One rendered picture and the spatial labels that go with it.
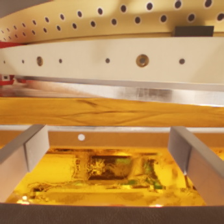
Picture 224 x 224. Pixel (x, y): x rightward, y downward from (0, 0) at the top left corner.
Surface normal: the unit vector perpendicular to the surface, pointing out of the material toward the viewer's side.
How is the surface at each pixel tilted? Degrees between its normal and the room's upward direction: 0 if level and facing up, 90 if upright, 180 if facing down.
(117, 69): 90
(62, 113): 90
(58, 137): 90
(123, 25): 62
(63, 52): 90
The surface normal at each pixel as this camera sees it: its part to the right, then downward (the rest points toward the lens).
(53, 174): 0.01, -0.36
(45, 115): 0.00, 0.28
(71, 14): -0.38, 0.68
